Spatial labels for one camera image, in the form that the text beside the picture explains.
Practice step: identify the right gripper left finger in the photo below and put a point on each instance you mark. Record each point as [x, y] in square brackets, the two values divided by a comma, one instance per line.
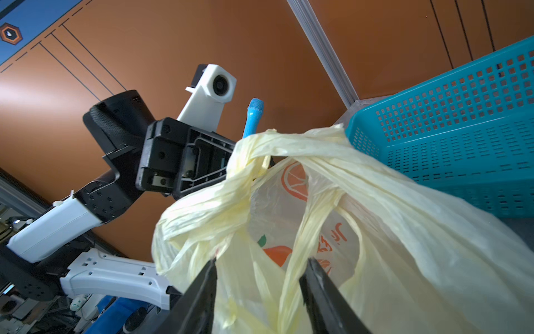
[194, 311]

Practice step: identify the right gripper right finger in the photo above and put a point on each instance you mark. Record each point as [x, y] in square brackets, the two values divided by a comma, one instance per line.
[328, 311]

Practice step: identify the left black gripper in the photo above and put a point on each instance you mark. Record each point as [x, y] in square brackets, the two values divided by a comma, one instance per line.
[166, 156]

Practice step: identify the cream plastic bag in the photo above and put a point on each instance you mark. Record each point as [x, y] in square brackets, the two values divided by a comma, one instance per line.
[406, 258]

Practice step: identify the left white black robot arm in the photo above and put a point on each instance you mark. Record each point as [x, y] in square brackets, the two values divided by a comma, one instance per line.
[49, 256]

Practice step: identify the light blue microphone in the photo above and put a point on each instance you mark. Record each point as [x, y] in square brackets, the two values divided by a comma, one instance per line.
[254, 113]

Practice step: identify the teal plastic basket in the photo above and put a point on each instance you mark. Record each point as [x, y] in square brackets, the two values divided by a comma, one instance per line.
[468, 132]

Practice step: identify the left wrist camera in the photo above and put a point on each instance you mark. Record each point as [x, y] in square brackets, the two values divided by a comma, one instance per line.
[212, 87]

